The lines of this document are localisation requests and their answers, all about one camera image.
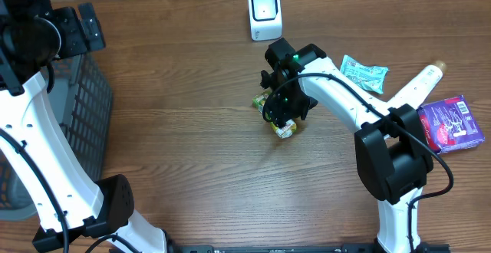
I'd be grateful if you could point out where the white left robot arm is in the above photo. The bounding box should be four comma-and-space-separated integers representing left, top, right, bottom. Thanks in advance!
1, 0, 170, 253

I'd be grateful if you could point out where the yellow green Pokka drink pouch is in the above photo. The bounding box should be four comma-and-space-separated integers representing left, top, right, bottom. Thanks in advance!
252, 89, 297, 139

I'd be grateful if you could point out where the white barcode scanner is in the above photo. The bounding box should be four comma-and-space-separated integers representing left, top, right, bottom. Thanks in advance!
248, 0, 282, 41

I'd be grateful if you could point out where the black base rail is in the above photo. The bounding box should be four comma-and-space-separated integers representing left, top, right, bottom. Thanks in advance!
167, 242, 384, 253

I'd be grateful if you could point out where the purple pad package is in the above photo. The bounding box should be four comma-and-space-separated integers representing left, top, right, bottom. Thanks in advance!
417, 95, 485, 154

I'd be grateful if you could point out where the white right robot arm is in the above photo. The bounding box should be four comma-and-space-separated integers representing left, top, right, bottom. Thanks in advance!
261, 38, 442, 252

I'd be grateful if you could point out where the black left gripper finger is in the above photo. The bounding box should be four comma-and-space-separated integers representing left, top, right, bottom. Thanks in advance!
78, 2, 100, 27
87, 25, 106, 51

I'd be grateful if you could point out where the grey plastic shopping basket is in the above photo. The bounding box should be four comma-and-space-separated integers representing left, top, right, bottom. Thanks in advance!
1, 54, 113, 221

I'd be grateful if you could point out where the white tube with gold cap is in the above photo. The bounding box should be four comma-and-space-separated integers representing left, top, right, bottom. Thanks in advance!
387, 61, 447, 110

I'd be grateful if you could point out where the teal wet wipes pack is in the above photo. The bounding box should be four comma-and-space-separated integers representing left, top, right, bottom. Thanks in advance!
340, 55, 390, 94

